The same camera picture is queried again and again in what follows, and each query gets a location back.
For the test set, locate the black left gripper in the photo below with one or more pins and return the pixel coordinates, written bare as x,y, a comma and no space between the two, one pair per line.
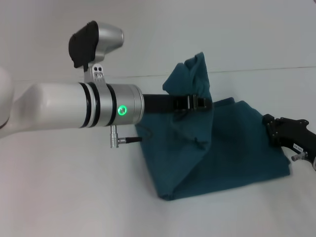
160,103

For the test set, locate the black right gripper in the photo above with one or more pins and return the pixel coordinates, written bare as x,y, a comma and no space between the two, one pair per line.
288,133

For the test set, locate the teal blue FREE t-shirt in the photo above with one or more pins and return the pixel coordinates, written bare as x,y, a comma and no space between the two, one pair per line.
222,148

